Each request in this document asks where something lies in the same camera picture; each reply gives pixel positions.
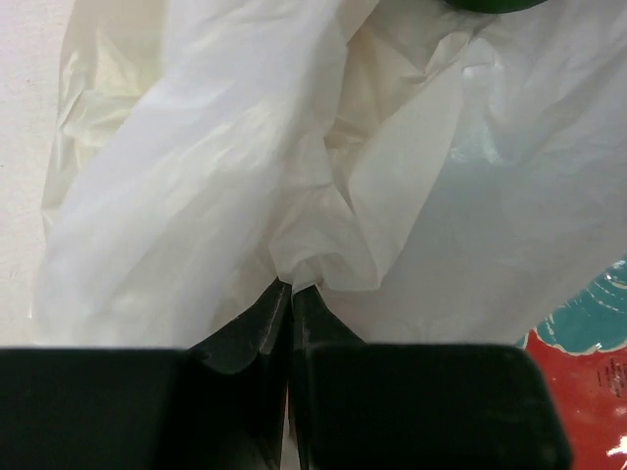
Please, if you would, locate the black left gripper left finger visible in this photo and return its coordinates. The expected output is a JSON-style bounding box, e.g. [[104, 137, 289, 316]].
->
[[1, 281, 291, 469]]

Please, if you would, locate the red and teal plate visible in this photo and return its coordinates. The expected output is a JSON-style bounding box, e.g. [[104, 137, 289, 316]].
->
[[518, 258, 626, 470]]

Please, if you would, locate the dark green fake avocado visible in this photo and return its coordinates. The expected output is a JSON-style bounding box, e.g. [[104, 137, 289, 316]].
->
[[445, 0, 546, 14]]

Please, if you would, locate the white translucent plastic bag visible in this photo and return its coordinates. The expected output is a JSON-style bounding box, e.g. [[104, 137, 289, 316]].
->
[[31, 1, 626, 347]]

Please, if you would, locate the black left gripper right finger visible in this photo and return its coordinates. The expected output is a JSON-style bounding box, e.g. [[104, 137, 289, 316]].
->
[[289, 288, 573, 469]]

